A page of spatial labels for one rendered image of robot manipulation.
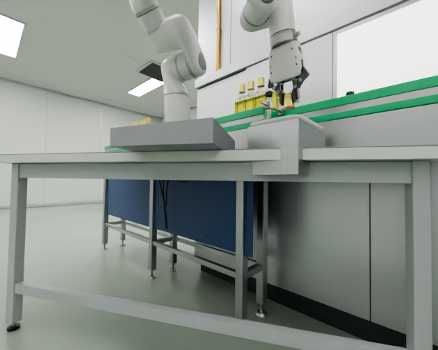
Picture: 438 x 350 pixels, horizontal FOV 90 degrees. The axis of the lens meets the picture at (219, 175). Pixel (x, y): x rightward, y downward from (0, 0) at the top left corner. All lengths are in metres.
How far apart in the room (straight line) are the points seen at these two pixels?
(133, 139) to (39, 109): 6.00
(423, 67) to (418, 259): 0.66
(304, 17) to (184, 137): 1.00
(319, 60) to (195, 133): 0.79
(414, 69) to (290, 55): 0.51
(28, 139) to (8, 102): 0.81
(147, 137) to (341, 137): 0.65
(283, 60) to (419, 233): 0.61
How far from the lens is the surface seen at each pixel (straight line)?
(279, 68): 0.76
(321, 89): 1.17
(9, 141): 6.46
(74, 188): 6.60
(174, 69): 0.89
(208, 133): 0.58
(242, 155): 0.66
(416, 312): 0.85
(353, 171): 0.73
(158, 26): 0.88
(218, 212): 1.08
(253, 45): 1.52
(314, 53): 1.25
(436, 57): 1.13
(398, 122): 0.88
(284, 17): 0.79
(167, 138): 0.63
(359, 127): 0.89
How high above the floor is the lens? 0.65
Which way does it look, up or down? 2 degrees up
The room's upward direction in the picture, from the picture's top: 1 degrees clockwise
